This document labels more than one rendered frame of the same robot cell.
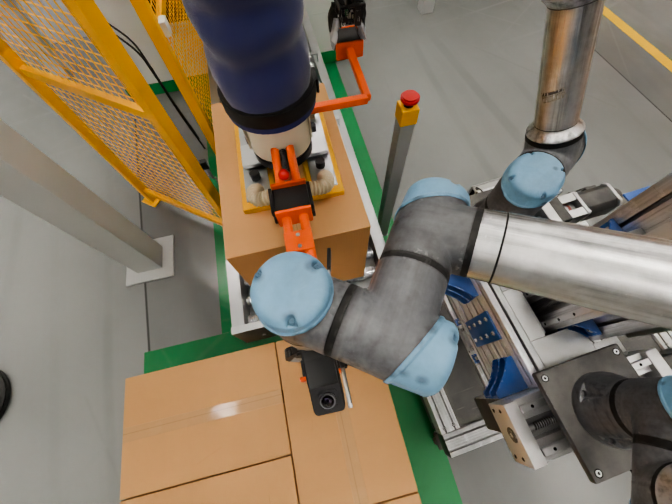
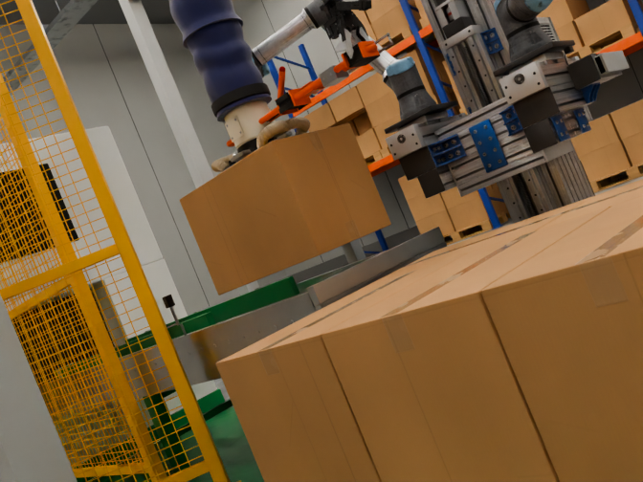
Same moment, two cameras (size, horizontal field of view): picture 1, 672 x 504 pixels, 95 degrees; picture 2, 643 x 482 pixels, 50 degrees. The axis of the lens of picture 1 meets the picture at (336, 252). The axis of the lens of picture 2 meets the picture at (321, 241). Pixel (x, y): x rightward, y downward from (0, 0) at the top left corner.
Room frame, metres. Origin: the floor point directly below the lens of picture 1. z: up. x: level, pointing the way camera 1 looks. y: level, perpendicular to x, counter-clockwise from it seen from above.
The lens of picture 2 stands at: (-1.46, 1.55, 0.71)
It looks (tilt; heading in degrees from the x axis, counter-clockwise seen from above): 0 degrees down; 324
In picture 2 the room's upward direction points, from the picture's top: 23 degrees counter-clockwise
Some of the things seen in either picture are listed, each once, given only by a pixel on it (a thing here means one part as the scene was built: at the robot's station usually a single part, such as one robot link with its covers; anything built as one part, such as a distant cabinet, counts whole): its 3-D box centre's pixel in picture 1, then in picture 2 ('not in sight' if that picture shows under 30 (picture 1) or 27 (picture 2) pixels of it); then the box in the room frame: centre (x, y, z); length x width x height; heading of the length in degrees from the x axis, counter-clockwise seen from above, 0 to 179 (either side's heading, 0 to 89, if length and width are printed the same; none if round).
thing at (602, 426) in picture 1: (626, 409); (527, 42); (-0.08, -0.57, 1.09); 0.15 x 0.15 x 0.10
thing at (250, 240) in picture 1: (292, 195); (282, 211); (0.67, 0.14, 0.88); 0.60 x 0.40 x 0.40; 9
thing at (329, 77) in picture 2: not in sight; (334, 76); (0.20, 0.06, 1.21); 0.07 x 0.07 x 0.04; 8
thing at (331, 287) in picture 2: (318, 312); (383, 262); (0.30, 0.09, 0.58); 0.70 x 0.03 x 0.06; 99
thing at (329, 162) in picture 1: (316, 147); not in sight; (0.68, 0.03, 1.11); 0.34 x 0.10 x 0.05; 8
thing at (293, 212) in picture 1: (292, 202); (293, 101); (0.42, 0.09, 1.21); 0.10 x 0.08 x 0.06; 98
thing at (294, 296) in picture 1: (300, 302); not in sight; (0.09, 0.04, 1.51); 0.09 x 0.08 x 0.11; 63
